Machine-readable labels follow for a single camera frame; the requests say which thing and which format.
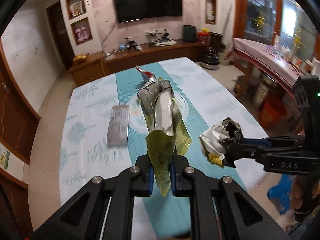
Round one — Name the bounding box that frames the white red wrapper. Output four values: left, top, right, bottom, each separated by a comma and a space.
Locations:
136, 66, 157, 89

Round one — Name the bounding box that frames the long wooden tv cabinet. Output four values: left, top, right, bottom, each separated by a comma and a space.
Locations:
101, 41, 207, 75

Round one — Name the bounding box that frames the person right hand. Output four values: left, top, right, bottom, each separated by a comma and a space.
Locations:
290, 176, 319, 210

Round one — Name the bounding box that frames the red basket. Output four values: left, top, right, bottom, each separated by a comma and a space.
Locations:
198, 28, 210, 45

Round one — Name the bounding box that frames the red plastic bucket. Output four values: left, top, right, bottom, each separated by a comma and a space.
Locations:
259, 95, 287, 130

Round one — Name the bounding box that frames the white small carton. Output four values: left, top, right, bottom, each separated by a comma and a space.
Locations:
107, 105, 130, 147

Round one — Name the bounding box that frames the black space heater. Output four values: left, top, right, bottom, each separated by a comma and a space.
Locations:
182, 25, 197, 43

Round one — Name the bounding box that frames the green gold foil bag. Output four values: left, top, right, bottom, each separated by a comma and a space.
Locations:
137, 78, 192, 197

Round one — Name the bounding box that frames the white teal patterned tablecloth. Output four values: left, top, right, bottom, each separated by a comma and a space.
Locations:
58, 56, 270, 239

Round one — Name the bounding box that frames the wall mounted black television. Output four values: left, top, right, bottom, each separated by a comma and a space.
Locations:
114, 0, 183, 23

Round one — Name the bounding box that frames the black wrapper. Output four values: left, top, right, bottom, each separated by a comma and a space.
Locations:
199, 117, 243, 168

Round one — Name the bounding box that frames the blue plastic stool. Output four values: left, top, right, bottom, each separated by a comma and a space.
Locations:
267, 174, 293, 215

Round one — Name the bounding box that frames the black pot on floor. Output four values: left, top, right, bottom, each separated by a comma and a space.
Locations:
201, 47, 219, 70

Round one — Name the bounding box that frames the white set-top box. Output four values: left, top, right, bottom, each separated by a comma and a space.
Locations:
155, 39, 177, 47

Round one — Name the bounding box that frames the cartoon wall height chart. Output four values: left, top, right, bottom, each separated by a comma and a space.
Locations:
0, 148, 10, 170

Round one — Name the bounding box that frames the golden fruit bowl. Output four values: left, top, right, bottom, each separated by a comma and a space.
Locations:
73, 53, 90, 65

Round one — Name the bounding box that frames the small wooden side cabinet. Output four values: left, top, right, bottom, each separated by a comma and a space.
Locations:
67, 51, 107, 87

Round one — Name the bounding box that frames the pink covered side table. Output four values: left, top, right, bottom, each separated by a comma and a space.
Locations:
228, 38, 302, 98

